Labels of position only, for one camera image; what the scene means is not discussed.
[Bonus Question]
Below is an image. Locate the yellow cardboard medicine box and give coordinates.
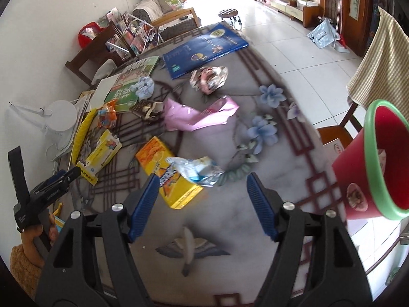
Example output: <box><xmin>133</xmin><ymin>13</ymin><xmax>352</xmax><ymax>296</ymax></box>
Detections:
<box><xmin>76</xmin><ymin>130</ymin><xmax>122</xmax><ymax>186</ymax></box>

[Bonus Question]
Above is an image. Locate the orange snack chip bag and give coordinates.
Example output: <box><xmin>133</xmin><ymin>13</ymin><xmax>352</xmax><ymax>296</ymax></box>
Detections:
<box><xmin>97</xmin><ymin>99</ymin><xmax>117</xmax><ymax>129</ymax></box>

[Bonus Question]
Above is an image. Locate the yellow iced tea carton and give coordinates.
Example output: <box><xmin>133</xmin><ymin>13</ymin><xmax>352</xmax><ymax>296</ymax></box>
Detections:
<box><xmin>135</xmin><ymin>137</ymin><xmax>203</xmax><ymax>210</ymax></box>

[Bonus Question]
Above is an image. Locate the dark chocolate box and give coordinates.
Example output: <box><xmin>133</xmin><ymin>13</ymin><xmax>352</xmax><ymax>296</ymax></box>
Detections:
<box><xmin>130</xmin><ymin>100</ymin><xmax>164</xmax><ymax>122</ymax></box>

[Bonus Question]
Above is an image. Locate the white blue paper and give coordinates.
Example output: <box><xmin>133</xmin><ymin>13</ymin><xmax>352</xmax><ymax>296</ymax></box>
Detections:
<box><xmin>130</xmin><ymin>76</ymin><xmax>155</xmax><ymax>101</ymax></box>

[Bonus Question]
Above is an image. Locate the silver foil wrapper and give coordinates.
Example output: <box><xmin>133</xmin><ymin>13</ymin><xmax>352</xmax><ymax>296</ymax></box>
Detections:
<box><xmin>166</xmin><ymin>157</ymin><xmax>225</xmax><ymax>187</ymax></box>

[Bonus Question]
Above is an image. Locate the pink plastic bag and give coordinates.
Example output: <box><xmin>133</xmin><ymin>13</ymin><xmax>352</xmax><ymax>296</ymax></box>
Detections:
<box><xmin>163</xmin><ymin>96</ymin><xmax>239</xmax><ymax>132</ymax></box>

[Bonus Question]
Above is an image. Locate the brown red wrapper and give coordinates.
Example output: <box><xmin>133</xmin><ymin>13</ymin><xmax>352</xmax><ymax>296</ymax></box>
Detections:
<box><xmin>189</xmin><ymin>67</ymin><xmax>229</xmax><ymax>95</ymax></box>

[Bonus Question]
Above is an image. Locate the brown fuzzy sleeve forearm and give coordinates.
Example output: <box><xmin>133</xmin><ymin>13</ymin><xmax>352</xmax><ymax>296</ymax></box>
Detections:
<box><xmin>10</xmin><ymin>243</ymin><xmax>44</xmax><ymax>300</ymax></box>

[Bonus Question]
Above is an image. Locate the person's left hand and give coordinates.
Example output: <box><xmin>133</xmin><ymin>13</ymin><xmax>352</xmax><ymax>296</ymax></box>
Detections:
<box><xmin>21</xmin><ymin>213</ymin><xmax>59</xmax><ymax>246</ymax></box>

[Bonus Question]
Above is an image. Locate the red bin green rim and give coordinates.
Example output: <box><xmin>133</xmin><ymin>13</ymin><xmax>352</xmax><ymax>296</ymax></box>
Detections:
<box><xmin>332</xmin><ymin>99</ymin><xmax>408</xmax><ymax>220</ymax></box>

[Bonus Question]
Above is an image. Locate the white paper sheet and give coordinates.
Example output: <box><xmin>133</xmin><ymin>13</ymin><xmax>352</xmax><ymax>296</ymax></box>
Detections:
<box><xmin>89</xmin><ymin>75</ymin><xmax>119</xmax><ymax>109</ymax></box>

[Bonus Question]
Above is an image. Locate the green textbook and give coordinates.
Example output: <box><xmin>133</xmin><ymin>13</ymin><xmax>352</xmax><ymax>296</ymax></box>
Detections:
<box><xmin>104</xmin><ymin>56</ymin><xmax>160</xmax><ymax>113</ymax></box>

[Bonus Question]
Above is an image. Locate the wooden chair white cushion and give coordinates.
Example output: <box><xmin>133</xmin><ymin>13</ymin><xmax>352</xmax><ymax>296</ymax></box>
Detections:
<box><xmin>65</xmin><ymin>21</ymin><xmax>136</xmax><ymax>87</ymax></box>

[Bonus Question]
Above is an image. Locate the magazine display rack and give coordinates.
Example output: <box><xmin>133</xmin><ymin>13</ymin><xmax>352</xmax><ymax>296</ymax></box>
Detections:
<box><xmin>105</xmin><ymin>8</ymin><xmax>164</xmax><ymax>55</ymax></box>

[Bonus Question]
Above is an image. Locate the beige checkered cloth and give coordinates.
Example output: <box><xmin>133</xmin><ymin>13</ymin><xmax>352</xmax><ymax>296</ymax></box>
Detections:
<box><xmin>347</xmin><ymin>8</ymin><xmax>409</xmax><ymax>118</ymax></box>

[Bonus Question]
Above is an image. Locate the blue picture book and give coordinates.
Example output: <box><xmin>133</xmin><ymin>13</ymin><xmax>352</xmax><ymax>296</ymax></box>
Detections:
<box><xmin>163</xmin><ymin>22</ymin><xmax>248</xmax><ymax>80</ymax></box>

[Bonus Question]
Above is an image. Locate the light blue plastic bag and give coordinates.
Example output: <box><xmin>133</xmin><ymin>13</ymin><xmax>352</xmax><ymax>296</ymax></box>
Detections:
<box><xmin>307</xmin><ymin>18</ymin><xmax>340</xmax><ymax>49</ymax></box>

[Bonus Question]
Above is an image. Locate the low TV cabinet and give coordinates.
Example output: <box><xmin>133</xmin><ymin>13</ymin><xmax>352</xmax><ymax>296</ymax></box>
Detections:
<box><xmin>255</xmin><ymin>0</ymin><xmax>324</xmax><ymax>28</ymax></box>

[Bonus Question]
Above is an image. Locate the small round stool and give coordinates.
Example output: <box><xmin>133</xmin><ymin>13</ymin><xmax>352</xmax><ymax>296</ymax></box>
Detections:
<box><xmin>218</xmin><ymin>8</ymin><xmax>243</xmax><ymax>30</ymax></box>

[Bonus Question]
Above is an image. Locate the wooden door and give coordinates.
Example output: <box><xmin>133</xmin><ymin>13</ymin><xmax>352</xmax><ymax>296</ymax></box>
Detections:
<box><xmin>341</xmin><ymin>0</ymin><xmax>374</xmax><ymax>57</ymax></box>

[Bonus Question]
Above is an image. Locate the red bag by wall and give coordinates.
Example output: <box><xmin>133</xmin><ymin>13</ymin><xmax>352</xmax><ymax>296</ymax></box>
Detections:
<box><xmin>78</xmin><ymin>21</ymin><xmax>103</xmax><ymax>49</ymax></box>

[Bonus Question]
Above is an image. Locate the sofa with wooden frame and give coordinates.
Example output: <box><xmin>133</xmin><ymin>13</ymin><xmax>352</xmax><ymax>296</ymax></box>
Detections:
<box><xmin>131</xmin><ymin>0</ymin><xmax>202</xmax><ymax>41</ymax></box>

